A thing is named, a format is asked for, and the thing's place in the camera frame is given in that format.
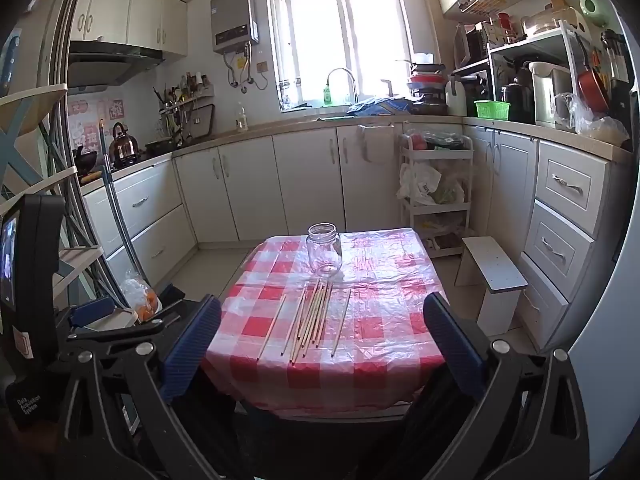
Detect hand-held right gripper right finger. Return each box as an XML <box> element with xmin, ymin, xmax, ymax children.
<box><xmin>420</xmin><ymin>291</ymin><xmax>593</xmax><ymax>480</ymax></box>

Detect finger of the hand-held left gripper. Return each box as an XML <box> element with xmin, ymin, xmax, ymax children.
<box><xmin>57</xmin><ymin>295</ymin><xmax>118</xmax><ymax>332</ymax></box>
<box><xmin>135</xmin><ymin>283</ymin><xmax>190</xmax><ymax>332</ymax></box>

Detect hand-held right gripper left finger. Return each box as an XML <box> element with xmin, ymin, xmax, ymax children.
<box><xmin>60</xmin><ymin>294</ymin><xmax>261</xmax><ymax>480</ymax></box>

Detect row of wooden chopsticks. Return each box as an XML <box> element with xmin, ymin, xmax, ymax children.
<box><xmin>256</xmin><ymin>280</ymin><xmax>352</xmax><ymax>365</ymax></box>

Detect clear glass jar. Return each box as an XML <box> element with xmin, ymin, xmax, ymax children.
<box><xmin>306</xmin><ymin>222</ymin><xmax>344</xmax><ymax>279</ymax></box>

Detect bag of oranges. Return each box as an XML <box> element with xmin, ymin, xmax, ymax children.
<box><xmin>120</xmin><ymin>270</ymin><xmax>162</xmax><ymax>322</ymax></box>

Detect white wooden stool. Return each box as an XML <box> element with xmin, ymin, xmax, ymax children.
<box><xmin>453</xmin><ymin>236</ymin><xmax>529</xmax><ymax>337</ymax></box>

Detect red checked plastic tablecloth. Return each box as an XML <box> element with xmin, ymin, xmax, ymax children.
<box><xmin>202</xmin><ymin>227</ymin><xmax>448</xmax><ymax>418</ymax></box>

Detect black wok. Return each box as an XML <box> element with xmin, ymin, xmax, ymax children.
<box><xmin>74</xmin><ymin>146</ymin><xmax>100</xmax><ymax>174</ymax></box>

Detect black frying pan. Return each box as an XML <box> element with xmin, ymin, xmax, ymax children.
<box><xmin>144</xmin><ymin>137</ymin><xmax>179</xmax><ymax>156</ymax></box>

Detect white tiered storage trolley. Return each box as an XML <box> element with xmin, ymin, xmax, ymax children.
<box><xmin>398</xmin><ymin>130</ymin><xmax>475</xmax><ymax>259</ymax></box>

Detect steel whistling kettle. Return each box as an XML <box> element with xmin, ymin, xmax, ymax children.
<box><xmin>108</xmin><ymin>122</ymin><xmax>141</xmax><ymax>164</ymax></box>

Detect white plastic shopping bag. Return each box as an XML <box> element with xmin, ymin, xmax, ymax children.
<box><xmin>397</xmin><ymin>163</ymin><xmax>444</xmax><ymax>206</ymax></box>

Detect folding ladder rack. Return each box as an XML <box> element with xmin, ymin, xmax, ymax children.
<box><xmin>0</xmin><ymin>82</ymin><xmax>107</xmax><ymax>312</ymax></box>

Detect white lower kitchen cabinets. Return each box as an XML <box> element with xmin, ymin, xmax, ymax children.
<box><xmin>80</xmin><ymin>115</ymin><xmax>632</xmax><ymax>356</ymax></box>

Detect white hanging waste bin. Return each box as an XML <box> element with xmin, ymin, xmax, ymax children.
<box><xmin>357</xmin><ymin>122</ymin><xmax>396</xmax><ymax>164</ymax></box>

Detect black range hood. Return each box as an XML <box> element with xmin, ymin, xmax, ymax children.
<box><xmin>67</xmin><ymin>40</ymin><xmax>166</xmax><ymax>89</ymax></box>

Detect green plastic basket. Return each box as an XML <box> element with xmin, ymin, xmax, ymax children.
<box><xmin>474</xmin><ymin>100</ymin><xmax>512</xmax><ymax>121</ymax></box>

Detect white electric kettle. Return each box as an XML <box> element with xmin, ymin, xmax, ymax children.
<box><xmin>444</xmin><ymin>75</ymin><xmax>469</xmax><ymax>117</ymax></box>

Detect blue printed sack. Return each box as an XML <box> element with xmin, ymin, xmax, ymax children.
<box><xmin>350</xmin><ymin>95</ymin><xmax>416</xmax><ymax>117</ymax></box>

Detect black thermos jug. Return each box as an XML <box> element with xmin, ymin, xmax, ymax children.
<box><xmin>501</xmin><ymin>77</ymin><xmax>536</xmax><ymax>124</ymax></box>

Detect stack of pots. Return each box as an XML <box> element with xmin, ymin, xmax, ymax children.
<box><xmin>406</xmin><ymin>62</ymin><xmax>449</xmax><ymax>116</ymax></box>

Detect clear plastic bags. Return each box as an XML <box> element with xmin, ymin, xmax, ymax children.
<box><xmin>552</xmin><ymin>92</ymin><xmax>631</xmax><ymax>149</ymax></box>

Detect chrome sink faucet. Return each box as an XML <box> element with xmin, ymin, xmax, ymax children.
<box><xmin>326</xmin><ymin>67</ymin><xmax>359</xmax><ymax>107</ymax></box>

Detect grey gas water heater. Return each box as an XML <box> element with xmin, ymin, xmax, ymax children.
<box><xmin>210</xmin><ymin>0</ymin><xmax>260</xmax><ymax>56</ymax></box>

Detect red saucepan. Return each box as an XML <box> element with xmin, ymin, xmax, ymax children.
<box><xmin>575</xmin><ymin>35</ymin><xmax>611</xmax><ymax>114</ymax></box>

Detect black microwave oven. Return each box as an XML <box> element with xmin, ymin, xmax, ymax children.
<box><xmin>452</xmin><ymin>22</ymin><xmax>494</xmax><ymax>69</ymax></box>

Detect white countertop shelf rack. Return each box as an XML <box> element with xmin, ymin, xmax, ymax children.
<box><xmin>452</xmin><ymin>20</ymin><xmax>589</xmax><ymax>127</ymax></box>

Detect white framed kitchen window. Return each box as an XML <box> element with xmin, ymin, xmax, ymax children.
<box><xmin>265</xmin><ymin>0</ymin><xmax>417</xmax><ymax>112</ymax></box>

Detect long mop handle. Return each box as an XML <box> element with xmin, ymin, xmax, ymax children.
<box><xmin>98</xmin><ymin>119</ymin><xmax>151</xmax><ymax>287</ymax></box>

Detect pink wall stickers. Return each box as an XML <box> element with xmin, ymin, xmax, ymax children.
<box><xmin>67</xmin><ymin>97</ymin><xmax>126</xmax><ymax>154</ymax></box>

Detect wall mounted utensil rack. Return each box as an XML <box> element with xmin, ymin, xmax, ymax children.
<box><xmin>152</xmin><ymin>72</ymin><xmax>217</xmax><ymax>144</ymax></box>

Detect white upper wall cabinets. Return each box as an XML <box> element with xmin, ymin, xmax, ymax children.
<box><xmin>70</xmin><ymin>0</ymin><xmax>189</xmax><ymax>57</ymax></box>

